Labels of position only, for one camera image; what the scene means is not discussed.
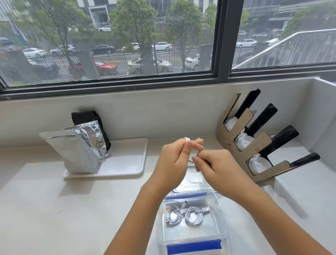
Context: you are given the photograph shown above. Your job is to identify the person's left hand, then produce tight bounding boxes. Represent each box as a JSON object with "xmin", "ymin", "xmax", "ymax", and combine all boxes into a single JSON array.
[{"xmin": 147, "ymin": 138, "xmax": 205, "ymax": 200}]

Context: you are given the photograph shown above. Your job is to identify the person's right hand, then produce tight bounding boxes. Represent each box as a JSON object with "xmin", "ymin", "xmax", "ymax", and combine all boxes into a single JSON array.
[{"xmin": 192, "ymin": 150, "xmax": 260, "ymax": 205}]

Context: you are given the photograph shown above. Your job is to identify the clear container lid blue seal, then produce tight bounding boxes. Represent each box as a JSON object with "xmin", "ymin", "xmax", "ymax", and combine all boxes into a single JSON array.
[{"xmin": 172, "ymin": 165, "xmax": 218, "ymax": 195}]

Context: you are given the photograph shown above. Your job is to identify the white USB cable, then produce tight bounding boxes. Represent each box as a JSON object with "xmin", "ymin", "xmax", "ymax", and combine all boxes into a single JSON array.
[
  {"xmin": 183, "ymin": 136, "xmax": 197, "ymax": 166},
  {"xmin": 184, "ymin": 206, "xmax": 211, "ymax": 226},
  {"xmin": 162, "ymin": 201, "xmax": 188, "ymax": 226}
]

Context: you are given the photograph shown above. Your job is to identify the clear plastic container blue clips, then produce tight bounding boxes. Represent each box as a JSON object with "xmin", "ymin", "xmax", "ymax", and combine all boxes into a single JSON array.
[{"xmin": 155, "ymin": 189, "xmax": 231, "ymax": 255}]

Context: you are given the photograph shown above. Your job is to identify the person's right forearm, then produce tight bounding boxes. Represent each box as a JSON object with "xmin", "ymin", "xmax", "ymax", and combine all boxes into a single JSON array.
[{"xmin": 240, "ymin": 186, "xmax": 333, "ymax": 255}]

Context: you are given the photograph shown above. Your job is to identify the person's left forearm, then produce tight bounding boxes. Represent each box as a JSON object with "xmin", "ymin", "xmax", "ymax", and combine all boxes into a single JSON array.
[{"xmin": 104, "ymin": 182, "xmax": 168, "ymax": 255}]

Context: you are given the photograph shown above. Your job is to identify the white cup lid stack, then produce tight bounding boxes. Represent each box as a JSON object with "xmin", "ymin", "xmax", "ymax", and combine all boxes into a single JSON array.
[
  {"xmin": 225, "ymin": 117, "xmax": 245, "ymax": 132},
  {"xmin": 235, "ymin": 132, "xmax": 255, "ymax": 152},
  {"xmin": 247, "ymin": 155, "xmax": 273, "ymax": 175}
]

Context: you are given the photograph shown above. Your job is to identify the cardboard cup dispenser rack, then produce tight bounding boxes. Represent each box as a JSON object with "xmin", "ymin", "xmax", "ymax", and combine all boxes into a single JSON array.
[{"xmin": 216, "ymin": 89, "xmax": 321, "ymax": 182}]

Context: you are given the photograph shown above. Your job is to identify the white rectangular tray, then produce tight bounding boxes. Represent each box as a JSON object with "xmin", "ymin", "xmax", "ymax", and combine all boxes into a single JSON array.
[{"xmin": 63, "ymin": 137, "xmax": 148, "ymax": 179}]

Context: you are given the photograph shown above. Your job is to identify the silver foil bag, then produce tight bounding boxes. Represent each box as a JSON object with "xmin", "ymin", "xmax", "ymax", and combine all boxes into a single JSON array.
[{"xmin": 38, "ymin": 121, "xmax": 111, "ymax": 174}]

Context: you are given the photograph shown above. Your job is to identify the black bag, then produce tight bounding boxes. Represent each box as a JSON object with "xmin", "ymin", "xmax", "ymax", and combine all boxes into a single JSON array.
[{"xmin": 71, "ymin": 111, "xmax": 111, "ymax": 152}]

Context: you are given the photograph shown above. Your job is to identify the beige car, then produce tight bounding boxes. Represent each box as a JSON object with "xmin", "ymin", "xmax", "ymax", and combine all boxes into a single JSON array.
[{"xmin": 128, "ymin": 57, "xmax": 174, "ymax": 75}]

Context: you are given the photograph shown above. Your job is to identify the red car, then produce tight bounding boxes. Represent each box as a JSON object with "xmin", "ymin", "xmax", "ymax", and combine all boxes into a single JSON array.
[{"xmin": 69, "ymin": 61, "xmax": 119, "ymax": 77}]

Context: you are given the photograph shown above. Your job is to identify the white stair railing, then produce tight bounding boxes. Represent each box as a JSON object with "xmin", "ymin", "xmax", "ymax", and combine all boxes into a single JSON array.
[{"xmin": 232, "ymin": 28, "xmax": 336, "ymax": 69}]

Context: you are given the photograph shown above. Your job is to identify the black window frame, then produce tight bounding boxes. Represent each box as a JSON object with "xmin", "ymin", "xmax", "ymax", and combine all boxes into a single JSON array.
[{"xmin": 0, "ymin": 0, "xmax": 336, "ymax": 101}]

